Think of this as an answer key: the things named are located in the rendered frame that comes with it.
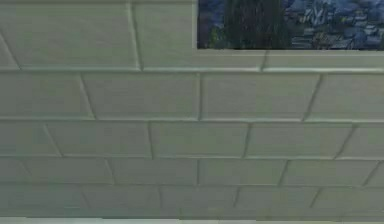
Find blue framed wall picture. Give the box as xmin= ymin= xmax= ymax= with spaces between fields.
xmin=192 ymin=0 xmax=384 ymax=52

